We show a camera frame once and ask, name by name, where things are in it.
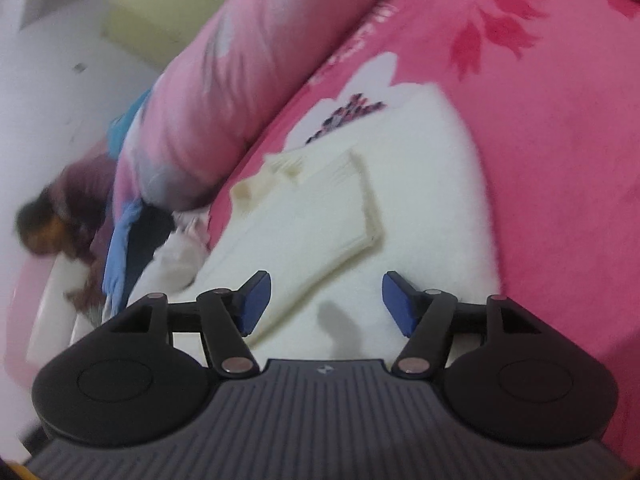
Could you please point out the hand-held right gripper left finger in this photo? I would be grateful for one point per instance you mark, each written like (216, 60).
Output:
(257, 305)

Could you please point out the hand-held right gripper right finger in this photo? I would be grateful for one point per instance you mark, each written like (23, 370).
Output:
(397, 305)

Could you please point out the white knit sweater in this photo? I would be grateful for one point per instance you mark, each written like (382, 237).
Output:
(425, 210)

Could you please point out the pale pink white garment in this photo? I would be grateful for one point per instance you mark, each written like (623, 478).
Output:
(170, 265)

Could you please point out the black garment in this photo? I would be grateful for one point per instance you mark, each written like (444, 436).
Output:
(147, 240)

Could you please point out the white pink bed headboard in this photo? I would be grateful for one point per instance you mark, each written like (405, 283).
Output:
(50, 325)

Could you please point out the pink floral bed blanket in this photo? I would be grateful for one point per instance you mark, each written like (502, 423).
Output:
(550, 160)

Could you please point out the teal striped quilt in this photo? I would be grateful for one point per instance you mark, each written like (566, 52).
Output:
(120, 132)

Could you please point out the pink grey floral duvet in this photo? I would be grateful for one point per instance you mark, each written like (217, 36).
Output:
(225, 85)

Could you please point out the pale yellow wardrobe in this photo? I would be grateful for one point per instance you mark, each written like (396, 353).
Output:
(165, 15)

